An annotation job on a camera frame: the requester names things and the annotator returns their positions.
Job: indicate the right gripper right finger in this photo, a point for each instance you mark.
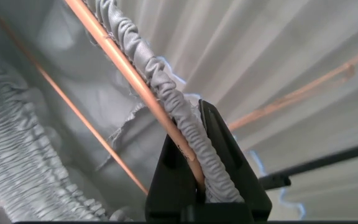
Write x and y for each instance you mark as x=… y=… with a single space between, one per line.
x=241 y=186

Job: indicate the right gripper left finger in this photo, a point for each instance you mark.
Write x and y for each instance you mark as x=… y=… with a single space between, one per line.
x=166 y=186

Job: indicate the pale grey shorts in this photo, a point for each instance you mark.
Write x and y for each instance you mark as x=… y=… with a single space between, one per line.
x=17 y=140

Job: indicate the black clothes rack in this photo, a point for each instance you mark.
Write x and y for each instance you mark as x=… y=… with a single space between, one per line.
x=322 y=163

